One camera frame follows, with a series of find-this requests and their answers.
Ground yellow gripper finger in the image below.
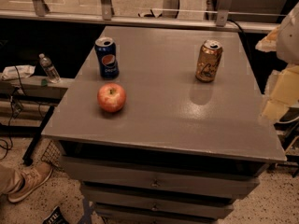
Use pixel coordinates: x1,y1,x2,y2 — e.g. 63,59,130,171
262,64,299,121
255,27,279,52

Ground orange soda can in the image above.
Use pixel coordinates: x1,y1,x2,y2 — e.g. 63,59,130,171
195,39,222,82

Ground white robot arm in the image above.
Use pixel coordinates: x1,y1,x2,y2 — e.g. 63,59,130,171
255,4,299,121

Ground blue Pepsi can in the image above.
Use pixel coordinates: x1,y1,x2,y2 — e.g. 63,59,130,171
94,36,119,79

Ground red apple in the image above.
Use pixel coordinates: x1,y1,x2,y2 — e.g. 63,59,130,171
97,83,126,113

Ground clear plastic water bottle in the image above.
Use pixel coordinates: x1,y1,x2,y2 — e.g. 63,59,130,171
39,53,60,83

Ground low grey bench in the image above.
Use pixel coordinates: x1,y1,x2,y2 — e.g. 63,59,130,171
0,76,74,166

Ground white crumpled cloth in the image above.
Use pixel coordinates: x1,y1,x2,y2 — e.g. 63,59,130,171
1,65,36,80

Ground black printed bag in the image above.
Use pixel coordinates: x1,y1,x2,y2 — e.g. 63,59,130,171
42,206,69,224

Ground tan sneaker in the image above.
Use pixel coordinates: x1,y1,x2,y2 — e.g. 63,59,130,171
7,162,53,203

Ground khaki trouser leg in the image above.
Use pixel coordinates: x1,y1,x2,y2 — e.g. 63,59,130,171
0,164,24,194

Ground metal window frame rail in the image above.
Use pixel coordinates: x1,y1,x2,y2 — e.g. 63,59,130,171
0,0,281,33

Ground wire mesh basket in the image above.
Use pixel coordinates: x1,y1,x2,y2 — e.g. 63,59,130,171
41,141,64,172

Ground black cable on floor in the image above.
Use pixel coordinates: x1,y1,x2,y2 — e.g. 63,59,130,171
0,64,48,161

